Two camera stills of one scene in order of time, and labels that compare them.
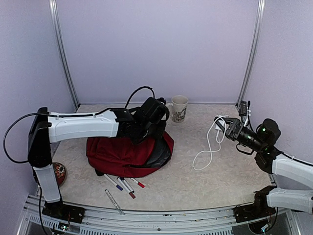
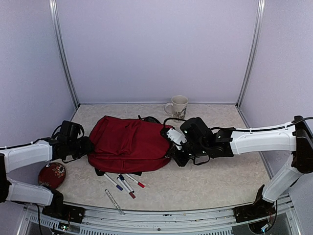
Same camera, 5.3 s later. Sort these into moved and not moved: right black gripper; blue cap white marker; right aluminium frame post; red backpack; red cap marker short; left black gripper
Moved: left black gripper; right black gripper
Not moved: red cap marker short; right aluminium frame post; blue cap white marker; red backpack
